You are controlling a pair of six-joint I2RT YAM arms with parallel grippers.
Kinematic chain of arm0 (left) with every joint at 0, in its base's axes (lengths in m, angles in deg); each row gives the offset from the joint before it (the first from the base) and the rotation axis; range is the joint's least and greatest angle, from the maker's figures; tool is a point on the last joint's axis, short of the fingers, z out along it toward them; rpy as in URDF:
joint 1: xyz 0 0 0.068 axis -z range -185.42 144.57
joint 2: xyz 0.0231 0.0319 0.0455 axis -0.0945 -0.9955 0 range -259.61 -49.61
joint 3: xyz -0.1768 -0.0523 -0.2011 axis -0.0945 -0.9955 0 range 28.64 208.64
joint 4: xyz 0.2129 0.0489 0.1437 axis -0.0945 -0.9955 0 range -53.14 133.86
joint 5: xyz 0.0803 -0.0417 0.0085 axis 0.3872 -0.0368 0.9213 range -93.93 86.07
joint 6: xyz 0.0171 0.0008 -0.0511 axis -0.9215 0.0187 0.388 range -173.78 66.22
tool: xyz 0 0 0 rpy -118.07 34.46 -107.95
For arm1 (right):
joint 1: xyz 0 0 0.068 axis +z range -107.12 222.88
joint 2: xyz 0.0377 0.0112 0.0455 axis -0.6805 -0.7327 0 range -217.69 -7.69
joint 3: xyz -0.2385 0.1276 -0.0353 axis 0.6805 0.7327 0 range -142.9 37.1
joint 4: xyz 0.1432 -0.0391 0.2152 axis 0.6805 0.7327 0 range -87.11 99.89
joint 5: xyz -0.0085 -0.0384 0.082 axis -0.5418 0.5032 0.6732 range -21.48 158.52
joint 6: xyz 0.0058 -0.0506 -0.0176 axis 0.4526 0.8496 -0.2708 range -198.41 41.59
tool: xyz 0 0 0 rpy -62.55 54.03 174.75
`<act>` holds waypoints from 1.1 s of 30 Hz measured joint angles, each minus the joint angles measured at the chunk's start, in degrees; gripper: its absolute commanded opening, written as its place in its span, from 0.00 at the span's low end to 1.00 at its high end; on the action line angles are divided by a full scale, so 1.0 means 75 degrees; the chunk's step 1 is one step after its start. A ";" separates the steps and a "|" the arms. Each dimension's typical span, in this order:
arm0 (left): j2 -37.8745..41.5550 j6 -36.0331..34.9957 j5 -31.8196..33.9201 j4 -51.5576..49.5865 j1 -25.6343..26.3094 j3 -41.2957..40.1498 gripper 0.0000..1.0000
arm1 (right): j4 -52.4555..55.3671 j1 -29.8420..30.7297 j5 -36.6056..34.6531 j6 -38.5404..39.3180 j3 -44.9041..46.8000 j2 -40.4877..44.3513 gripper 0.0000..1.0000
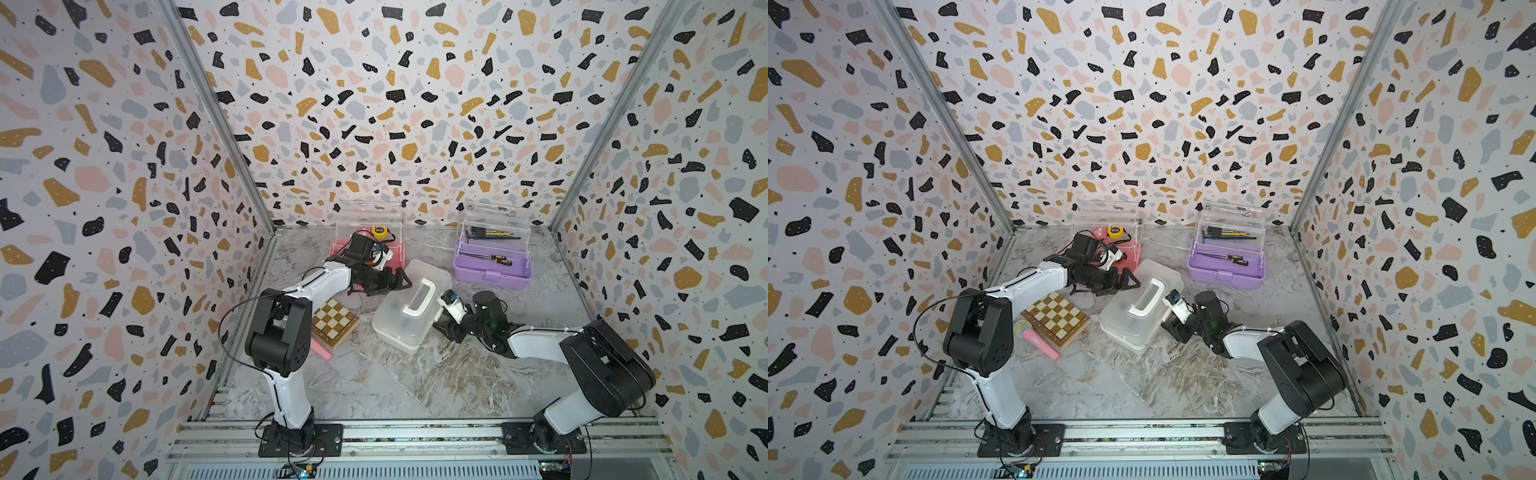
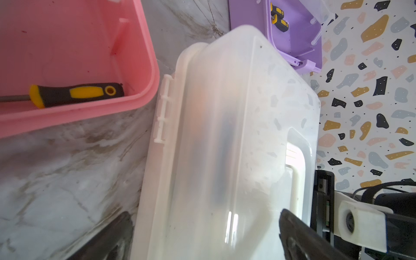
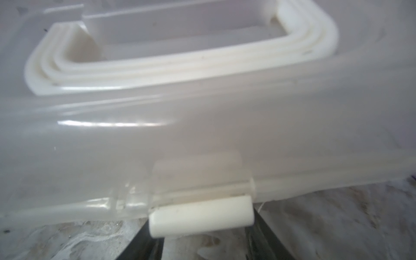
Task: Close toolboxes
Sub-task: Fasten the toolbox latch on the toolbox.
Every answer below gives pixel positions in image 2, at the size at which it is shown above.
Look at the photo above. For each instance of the purple toolbox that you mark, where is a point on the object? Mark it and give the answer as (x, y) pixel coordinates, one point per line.
(301, 45)

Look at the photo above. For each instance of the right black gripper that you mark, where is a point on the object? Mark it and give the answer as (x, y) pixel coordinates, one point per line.
(376, 222)

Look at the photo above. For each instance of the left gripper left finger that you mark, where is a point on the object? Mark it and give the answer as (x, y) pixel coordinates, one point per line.
(111, 243)

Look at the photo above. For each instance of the pink toolbox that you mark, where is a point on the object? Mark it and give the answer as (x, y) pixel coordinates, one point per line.
(67, 43)

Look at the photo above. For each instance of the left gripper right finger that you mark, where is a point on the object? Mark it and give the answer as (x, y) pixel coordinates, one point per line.
(300, 242)

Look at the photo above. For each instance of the small yellow black screwdriver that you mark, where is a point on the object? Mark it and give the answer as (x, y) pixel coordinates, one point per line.
(46, 97)

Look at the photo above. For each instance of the white toolbox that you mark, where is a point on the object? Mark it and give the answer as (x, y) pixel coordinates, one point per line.
(233, 144)

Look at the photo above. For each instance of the screwdriver in purple box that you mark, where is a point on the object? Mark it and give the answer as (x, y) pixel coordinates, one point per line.
(277, 18)

